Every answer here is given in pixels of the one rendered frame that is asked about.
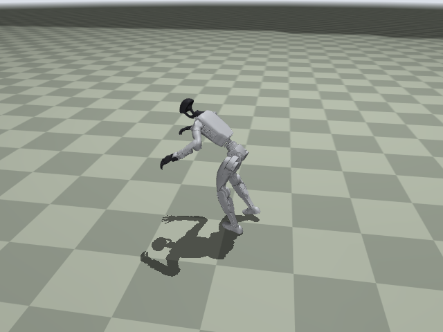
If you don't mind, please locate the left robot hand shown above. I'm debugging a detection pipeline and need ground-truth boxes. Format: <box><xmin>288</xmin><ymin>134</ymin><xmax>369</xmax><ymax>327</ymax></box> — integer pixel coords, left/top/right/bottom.
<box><xmin>160</xmin><ymin>154</ymin><xmax>178</xmax><ymax>169</ymax></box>

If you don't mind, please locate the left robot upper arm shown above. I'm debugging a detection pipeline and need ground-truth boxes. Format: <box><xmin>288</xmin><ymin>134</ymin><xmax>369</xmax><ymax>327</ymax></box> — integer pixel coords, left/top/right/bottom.
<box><xmin>190</xmin><ymin>120</ymin><xmax>203</xmax><ymax>151</ymax></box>

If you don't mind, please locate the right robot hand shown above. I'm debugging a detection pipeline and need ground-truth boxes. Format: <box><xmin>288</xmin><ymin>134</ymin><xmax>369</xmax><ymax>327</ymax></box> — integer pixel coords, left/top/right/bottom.
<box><xmin>179</xmin><ymin>126</ymin><xmax>191</xmax><ymax>135</ymax></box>

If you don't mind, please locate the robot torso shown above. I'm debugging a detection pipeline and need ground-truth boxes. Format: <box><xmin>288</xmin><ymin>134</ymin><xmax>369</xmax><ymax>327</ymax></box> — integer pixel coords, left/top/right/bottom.
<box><xmin>194</xmin><ymin>110</ymin><xmax>246</xmax><ymax>163</ymax></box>

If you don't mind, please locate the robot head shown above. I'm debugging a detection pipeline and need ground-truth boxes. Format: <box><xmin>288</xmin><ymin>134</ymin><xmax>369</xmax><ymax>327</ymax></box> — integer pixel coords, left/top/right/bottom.
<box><xmin>179</xmin><ymin>98</ymin><xmax>205</xmax><ymax>118</ymax></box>

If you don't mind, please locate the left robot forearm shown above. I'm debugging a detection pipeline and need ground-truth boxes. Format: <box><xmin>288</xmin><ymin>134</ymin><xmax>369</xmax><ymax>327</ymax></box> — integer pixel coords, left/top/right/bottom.
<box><xmin>172</xmin><ymin>140</ymin><xmax>197</xmax><ymax>161</ymax></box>

